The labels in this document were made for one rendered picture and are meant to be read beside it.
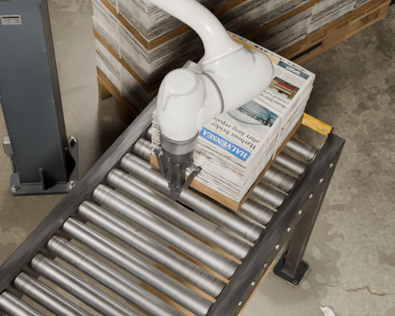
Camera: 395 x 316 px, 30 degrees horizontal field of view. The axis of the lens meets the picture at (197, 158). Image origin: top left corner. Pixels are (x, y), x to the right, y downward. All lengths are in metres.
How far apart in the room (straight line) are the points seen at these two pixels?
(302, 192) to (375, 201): 1.06
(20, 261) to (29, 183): 1.09
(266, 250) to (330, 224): 1.06
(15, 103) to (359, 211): 1.41
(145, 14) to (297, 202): 0.87
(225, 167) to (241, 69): 0.34
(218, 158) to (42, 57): 0.82
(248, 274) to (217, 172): 0.27
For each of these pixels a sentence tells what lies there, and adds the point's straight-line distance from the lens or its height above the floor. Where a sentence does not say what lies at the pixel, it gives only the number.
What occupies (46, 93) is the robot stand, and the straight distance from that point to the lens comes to 2.56.
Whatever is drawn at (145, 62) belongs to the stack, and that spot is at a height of 0.53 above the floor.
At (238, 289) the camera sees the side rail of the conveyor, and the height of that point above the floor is 0.80.
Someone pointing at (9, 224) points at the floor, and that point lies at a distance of 2.94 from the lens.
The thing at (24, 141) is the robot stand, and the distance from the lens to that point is 2.78.
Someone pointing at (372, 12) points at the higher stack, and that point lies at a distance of 3.69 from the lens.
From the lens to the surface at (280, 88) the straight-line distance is 1.97.
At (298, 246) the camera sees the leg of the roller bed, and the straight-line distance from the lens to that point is 2.64.
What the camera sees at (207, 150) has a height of 1.01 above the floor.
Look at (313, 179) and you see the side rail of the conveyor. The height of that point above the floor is 0.80.
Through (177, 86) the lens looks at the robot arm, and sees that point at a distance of 1.53.
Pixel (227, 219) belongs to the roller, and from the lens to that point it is 1.99.
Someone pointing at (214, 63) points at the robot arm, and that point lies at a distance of 1.62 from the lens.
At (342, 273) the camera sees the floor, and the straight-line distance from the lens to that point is 2.88.
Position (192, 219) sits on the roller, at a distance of 1.97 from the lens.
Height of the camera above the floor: 2.49
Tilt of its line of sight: 54 degrees down
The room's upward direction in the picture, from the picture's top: 6 degrees clockwise
